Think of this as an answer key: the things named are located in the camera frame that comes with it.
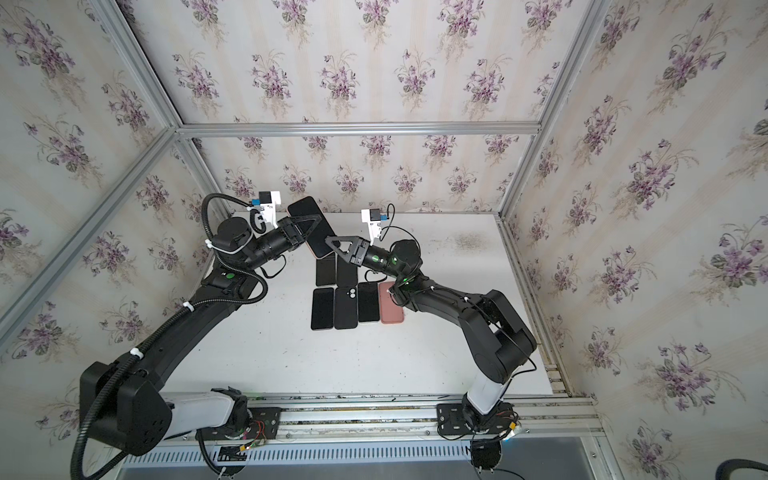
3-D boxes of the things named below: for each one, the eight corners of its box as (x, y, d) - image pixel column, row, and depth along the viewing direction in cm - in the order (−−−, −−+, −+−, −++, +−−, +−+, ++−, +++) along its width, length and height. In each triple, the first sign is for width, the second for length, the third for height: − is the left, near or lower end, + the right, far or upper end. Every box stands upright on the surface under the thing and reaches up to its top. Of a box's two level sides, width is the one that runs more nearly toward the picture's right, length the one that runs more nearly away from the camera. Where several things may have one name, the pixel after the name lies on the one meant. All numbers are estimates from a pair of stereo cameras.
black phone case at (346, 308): (332, 328, 93) (331, 325, 91) (336, 290, 101) (336, 287, 100) (357, 328, 93) (356, 325, 91) (359, 290, 101) (359, 287, 100)
